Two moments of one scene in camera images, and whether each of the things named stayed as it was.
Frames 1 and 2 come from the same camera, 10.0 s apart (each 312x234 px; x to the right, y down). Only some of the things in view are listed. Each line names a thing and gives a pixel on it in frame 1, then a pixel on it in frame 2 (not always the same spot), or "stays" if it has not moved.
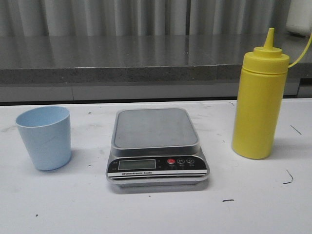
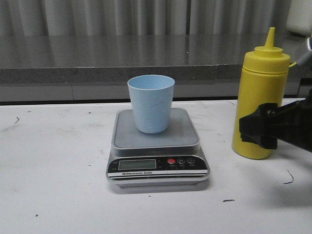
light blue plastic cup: [46, 130] to [151, 96]
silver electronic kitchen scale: [155, 147] stays
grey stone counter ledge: [143, 59] stays
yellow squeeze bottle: [260, 100] stays
